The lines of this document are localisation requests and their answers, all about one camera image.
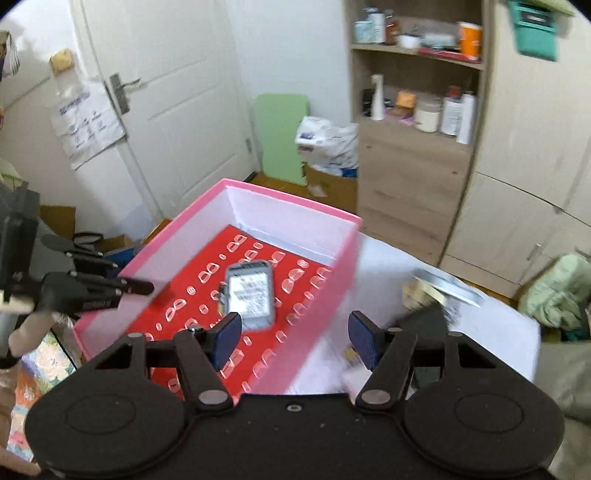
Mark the grey pocket device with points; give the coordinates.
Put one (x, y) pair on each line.
(249, 290)

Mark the wooden wardrobe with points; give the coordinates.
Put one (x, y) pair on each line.
(526, 138)

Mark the red patterned card liner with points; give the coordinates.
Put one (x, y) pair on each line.
(194, 277)

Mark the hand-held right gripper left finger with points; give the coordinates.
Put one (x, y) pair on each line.
(227, 339)

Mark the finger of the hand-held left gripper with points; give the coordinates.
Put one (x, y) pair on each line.
(106, 291)
(92, 256)

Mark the white jar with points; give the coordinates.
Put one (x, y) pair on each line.
(427, 117)

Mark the white plastic tissue package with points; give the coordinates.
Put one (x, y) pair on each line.
(330, 143)

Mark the person's left hand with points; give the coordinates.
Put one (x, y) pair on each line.
(28, 333)

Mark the white labelled bottle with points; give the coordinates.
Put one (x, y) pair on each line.
(451, 115)

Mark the wooden shelf cabinet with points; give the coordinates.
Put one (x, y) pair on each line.
(401, 184)

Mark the teal hanging bag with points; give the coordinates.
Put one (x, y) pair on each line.
(535, 32)

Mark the rounded metal tin can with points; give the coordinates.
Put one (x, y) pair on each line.
(450, 286)

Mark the brown cardboard box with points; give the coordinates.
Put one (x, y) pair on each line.
(332, 189)

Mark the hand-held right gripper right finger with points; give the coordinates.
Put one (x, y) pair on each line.
(362, 339)

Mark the pink cardboard box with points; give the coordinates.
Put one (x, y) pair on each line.
(318, 341)

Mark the white printed tote bag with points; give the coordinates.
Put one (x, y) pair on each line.
(85, 122)

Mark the orange small box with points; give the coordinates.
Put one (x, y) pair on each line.
(406, 99)

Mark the white spray bottle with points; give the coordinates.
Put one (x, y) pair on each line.
(377, 99)

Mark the white patterned tablecloth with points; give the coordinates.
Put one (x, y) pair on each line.
(383, 277)

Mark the green folding board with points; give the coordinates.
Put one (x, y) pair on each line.
(281, 138)

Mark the white cylinder bottle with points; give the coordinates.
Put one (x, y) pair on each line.
(466, 120)

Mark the grey green duvet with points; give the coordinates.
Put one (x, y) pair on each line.
(568, 383)

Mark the black bottle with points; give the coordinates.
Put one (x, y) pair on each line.
(367, 104)

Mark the orange and white cup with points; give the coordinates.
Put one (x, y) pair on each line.
(470, 41)

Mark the pale green cloth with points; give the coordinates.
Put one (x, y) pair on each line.
(558, 295)

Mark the white door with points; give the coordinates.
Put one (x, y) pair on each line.
(184, 92)

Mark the floral printed cloth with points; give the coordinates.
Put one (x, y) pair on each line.
(41, 369)

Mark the beige hair claw clip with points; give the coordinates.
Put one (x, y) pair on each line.
(418, 295)

